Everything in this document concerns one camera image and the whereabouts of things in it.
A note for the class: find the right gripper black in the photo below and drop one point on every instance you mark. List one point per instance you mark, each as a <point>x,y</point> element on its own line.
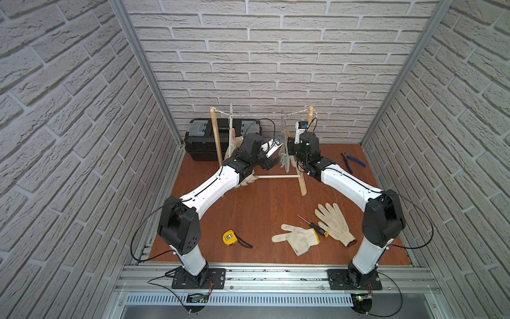
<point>291,144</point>

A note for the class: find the grey plastic clip hanger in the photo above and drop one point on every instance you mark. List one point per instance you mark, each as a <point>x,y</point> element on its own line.
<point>283,135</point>

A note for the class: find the wooden drying rack frame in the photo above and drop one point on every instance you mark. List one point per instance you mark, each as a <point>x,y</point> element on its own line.
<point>294,172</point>

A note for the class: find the white plastic clip hanger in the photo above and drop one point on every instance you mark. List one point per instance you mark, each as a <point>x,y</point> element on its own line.
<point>231,134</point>

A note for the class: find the white glove yellow cuff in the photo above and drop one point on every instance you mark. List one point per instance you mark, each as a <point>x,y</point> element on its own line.
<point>293,161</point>
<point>299,239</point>

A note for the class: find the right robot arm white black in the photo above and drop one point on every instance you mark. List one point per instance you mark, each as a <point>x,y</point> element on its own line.
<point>383,218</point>

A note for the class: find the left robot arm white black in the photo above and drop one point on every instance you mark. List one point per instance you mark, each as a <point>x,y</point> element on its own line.
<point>179,223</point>

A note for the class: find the black plastic toolbox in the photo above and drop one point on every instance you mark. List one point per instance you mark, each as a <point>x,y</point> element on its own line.
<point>200,141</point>

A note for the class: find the yellow tape measure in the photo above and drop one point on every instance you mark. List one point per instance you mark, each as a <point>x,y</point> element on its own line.
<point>230,237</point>

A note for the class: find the yellow black screwdriver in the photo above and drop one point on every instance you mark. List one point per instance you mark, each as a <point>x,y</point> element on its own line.
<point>319,230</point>

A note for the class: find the white glove red cuff right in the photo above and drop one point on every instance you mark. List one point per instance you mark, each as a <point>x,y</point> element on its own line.
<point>333,222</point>

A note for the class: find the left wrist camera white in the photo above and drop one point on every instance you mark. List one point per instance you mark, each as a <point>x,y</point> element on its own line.
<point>271,147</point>

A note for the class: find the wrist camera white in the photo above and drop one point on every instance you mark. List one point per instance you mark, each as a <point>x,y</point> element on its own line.
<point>271,147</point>
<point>301,127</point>

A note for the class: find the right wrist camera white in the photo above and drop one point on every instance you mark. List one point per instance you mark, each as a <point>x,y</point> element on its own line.
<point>301,127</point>

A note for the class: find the blue handled pliers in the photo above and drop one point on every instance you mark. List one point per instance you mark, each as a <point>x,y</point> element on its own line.
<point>347,159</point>

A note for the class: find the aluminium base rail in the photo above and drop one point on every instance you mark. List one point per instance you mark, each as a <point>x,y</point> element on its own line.
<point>243,285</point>

